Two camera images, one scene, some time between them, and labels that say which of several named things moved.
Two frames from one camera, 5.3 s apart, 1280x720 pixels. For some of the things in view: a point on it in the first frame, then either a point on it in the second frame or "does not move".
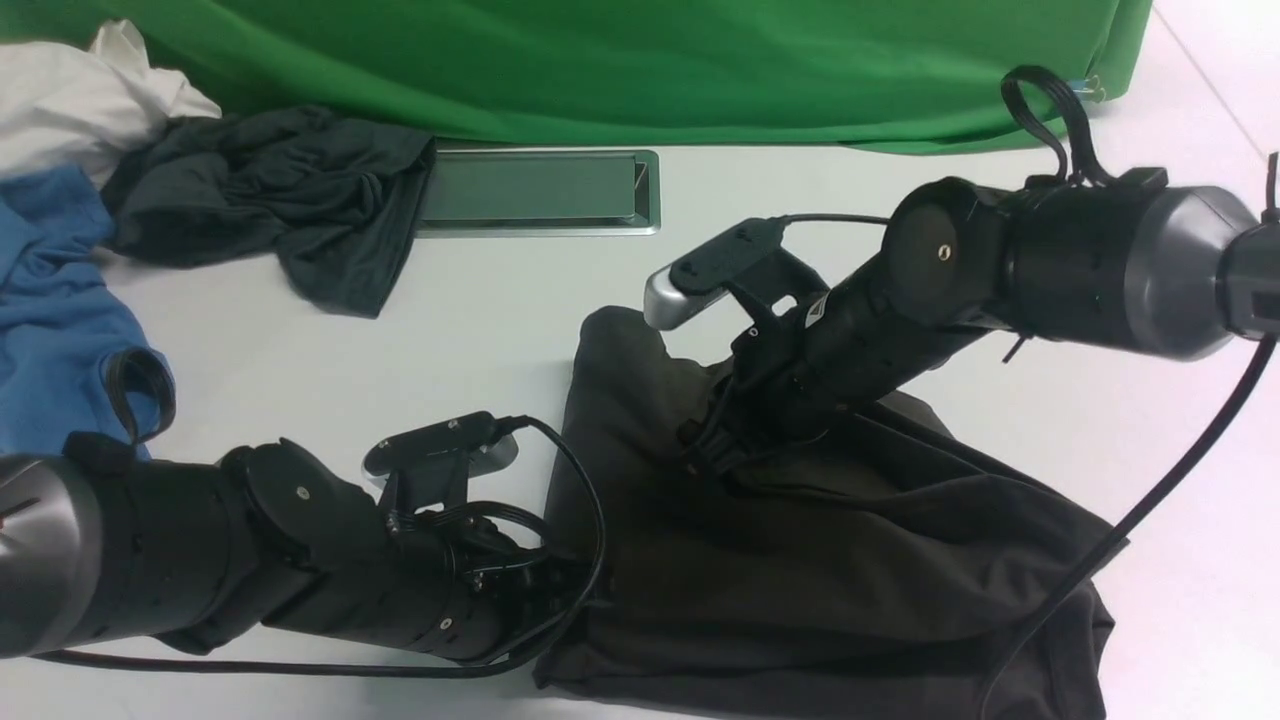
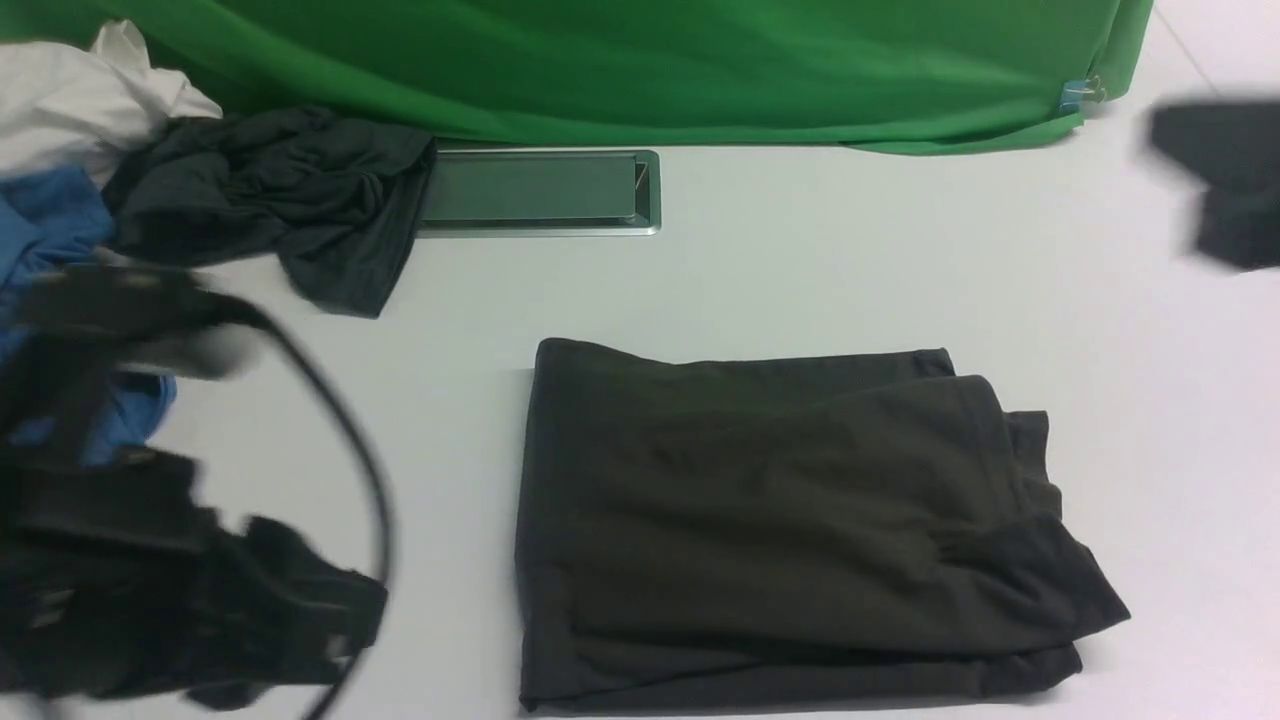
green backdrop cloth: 837,76 does not move
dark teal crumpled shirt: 335,199 does not move
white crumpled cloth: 64,106 does not move
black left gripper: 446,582 to 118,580
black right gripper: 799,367 to 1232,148
